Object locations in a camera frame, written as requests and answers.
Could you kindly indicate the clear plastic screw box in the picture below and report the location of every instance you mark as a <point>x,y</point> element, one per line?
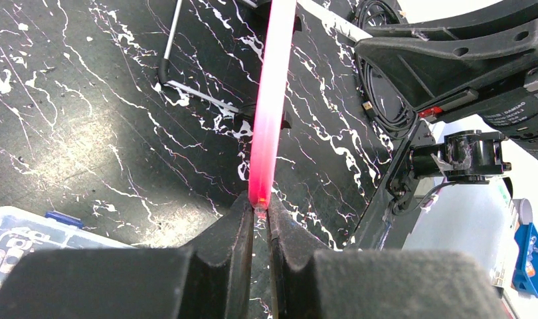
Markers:
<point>23,232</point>

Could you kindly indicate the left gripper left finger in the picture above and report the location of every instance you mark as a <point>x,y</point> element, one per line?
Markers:
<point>208,277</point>

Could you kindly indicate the pink framed whiteboard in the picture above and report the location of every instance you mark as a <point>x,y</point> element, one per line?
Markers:
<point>270,104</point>

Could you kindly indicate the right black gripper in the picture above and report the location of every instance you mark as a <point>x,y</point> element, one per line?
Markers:
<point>462,64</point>

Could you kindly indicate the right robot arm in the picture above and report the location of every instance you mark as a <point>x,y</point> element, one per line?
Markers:
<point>519,123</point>

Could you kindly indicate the wire whiteboard stand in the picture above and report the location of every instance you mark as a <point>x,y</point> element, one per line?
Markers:
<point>214,53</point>

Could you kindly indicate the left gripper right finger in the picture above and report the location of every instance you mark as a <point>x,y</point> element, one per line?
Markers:
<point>311,280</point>

